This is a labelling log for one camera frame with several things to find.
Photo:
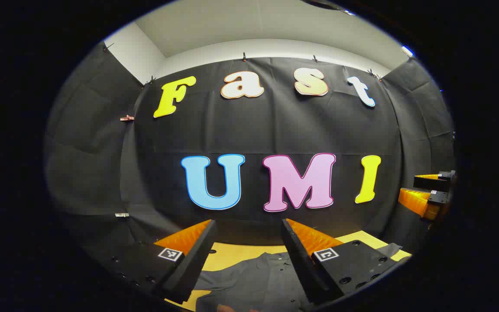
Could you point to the small pink clip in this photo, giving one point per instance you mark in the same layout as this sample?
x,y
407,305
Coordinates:
x,y
127,118

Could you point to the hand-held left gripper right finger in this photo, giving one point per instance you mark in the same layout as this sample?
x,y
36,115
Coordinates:
x,y
301,268

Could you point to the black backdrop cloth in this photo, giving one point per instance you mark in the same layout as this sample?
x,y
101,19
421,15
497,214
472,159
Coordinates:
x,y
275,130

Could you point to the grey button-up shirt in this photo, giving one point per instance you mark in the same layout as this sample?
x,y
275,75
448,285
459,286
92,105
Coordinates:
x,y
254,281

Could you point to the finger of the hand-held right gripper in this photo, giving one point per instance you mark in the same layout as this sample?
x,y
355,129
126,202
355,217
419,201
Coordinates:
x,y
431,183
438,198

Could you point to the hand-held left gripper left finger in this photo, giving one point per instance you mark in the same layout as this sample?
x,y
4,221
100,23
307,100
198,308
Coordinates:
x,y
197,260

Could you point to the small white clip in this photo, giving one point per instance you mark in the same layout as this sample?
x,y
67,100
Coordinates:
x,y
121,214

